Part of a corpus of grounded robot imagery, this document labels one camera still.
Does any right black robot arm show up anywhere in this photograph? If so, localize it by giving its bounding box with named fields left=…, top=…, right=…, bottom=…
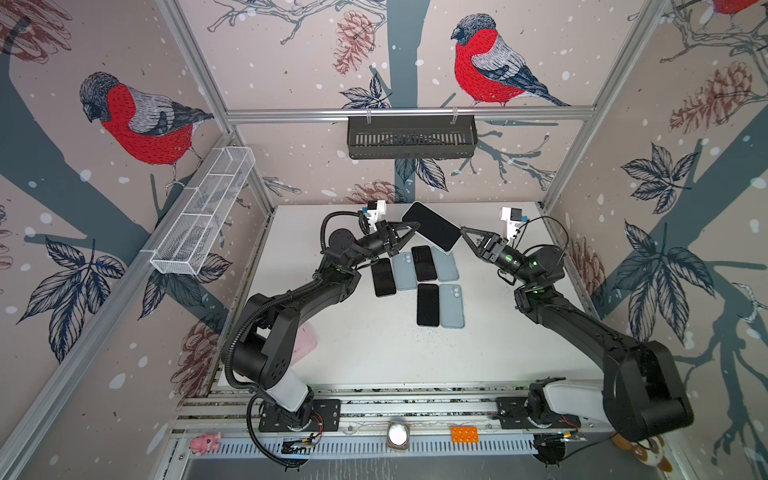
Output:
left=460, top=226, right=694, bottom=441

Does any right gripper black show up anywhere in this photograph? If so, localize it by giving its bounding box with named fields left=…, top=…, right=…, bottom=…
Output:
left=464, top=230, right=537, bottom=291

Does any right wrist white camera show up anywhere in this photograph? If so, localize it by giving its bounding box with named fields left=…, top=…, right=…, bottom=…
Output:
left=500, top=207, right=528, bottom=242

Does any round silver button light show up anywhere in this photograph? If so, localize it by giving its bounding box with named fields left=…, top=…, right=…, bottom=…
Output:
left=386, top=421, right=410, bottom=451

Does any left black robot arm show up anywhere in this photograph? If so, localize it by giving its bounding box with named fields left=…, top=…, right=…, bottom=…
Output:
left=220, top=211, right=420, bottom=471

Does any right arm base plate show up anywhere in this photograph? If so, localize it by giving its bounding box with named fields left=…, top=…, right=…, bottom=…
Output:
left=495, top=397, right=581, bottom=429

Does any pink phone case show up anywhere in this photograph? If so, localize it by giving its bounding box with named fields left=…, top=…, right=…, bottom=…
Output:
left=291, top=323, right=318, bottom=365

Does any orange toy brick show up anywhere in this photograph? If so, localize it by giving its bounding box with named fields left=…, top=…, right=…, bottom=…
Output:
left=450, top=426, right=479, bottom=444

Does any brown white plush toy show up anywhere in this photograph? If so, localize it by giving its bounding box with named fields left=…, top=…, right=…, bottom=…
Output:
left=612, top=434, right=673, bottom=473

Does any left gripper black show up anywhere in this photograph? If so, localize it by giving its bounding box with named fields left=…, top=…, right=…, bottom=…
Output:
left=346, top=225, right=418, bottom=272

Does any black phone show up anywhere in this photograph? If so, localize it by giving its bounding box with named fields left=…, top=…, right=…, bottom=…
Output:
left=411, top=245, right=438, bottom=282
left=401, top=202, right=461, bottom=254
left=370, top=258, right=397, bottom=297

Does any pink plush toy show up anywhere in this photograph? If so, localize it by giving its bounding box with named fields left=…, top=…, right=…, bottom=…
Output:
left=189, top=433, right=222, bottom=456

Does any black wall basket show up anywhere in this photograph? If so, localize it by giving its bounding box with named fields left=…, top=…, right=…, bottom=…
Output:
left=347, top=115, right=478, bottom=160

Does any grey-blue phone case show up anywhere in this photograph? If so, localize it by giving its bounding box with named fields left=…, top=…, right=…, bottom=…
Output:
left=431, top=247, right=460, bottom=283

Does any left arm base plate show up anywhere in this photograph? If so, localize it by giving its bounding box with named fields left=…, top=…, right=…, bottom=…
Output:
left=258, top=399, right=341, bottom=433

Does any light-blue phone case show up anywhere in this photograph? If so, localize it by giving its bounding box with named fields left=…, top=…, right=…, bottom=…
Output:
left=391, top=252, right=418, bottom=291
left=439, top=283, right=465, bottom=329

